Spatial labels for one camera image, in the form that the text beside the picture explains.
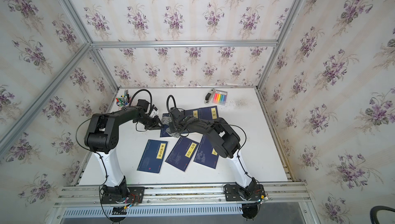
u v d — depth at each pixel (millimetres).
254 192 699
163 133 943
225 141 538
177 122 759
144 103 851
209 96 1097
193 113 1023
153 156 854
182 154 860
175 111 781
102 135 530
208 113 1047
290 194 747
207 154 856
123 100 985
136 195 724
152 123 886
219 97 1142
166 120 952
